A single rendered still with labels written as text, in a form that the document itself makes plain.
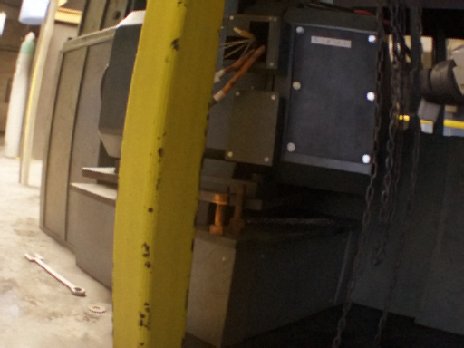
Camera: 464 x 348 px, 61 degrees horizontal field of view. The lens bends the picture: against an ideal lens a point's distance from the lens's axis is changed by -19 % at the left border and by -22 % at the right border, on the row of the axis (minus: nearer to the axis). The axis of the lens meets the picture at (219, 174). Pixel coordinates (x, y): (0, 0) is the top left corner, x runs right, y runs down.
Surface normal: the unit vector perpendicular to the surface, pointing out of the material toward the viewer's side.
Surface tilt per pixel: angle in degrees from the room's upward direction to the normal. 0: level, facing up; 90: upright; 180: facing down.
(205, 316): 90
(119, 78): 90
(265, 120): 90
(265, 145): 90
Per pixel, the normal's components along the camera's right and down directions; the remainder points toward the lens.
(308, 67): -0.42, 0.01
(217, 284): -0.69, -0.04
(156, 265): 0.71, 0.14
